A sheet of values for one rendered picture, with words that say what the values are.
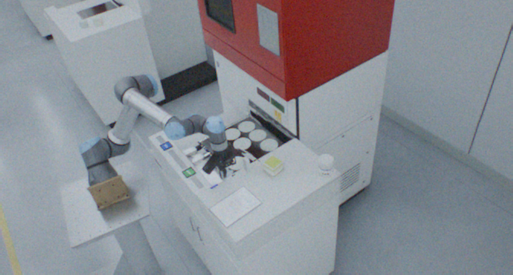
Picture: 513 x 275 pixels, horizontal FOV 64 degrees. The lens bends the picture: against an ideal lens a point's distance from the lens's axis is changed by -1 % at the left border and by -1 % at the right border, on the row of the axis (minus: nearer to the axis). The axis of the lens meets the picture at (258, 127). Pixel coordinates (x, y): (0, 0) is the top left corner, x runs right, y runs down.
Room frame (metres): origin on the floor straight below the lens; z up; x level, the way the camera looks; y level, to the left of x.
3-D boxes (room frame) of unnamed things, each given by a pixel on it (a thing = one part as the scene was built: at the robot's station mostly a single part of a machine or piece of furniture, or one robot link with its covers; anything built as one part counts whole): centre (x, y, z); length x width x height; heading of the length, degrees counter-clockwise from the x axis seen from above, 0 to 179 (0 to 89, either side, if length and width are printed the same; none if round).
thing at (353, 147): (2.18, -0.28, 0.41); 0.82 x 0.71 x 0.82; 32
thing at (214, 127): (1.40, 0.19, 1.30); 0.09 x 0.08 x 0.11; 53
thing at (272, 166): (1.42, -0.05, 1.00); 0.07 x 0.07 x 0.07; 41
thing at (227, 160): (1.39, 0.18, 1.14); 0.09 x 0.08 x 0.12; 123
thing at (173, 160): (1.58, 0.44, 0.89); 0.55 x 0.09 x 0.14; 32
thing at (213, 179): (1.56, 0.31, 0.87); 0.36 x 0.08 x 0.03; 32
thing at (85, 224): (1.49, 0.84, 0.75); 0.45 x 0.44 x 0.13; 113
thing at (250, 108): (1.85, -0.07, 0.89); 0.44 x 0.02 x 0.10; 32
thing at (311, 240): (1.60, 0.15, 0.41); 0.97 x 0.64 x 0.82; 32
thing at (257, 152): (1.72, 0.10, 0.90); 0.34 x 0.34 x 0.01; 32
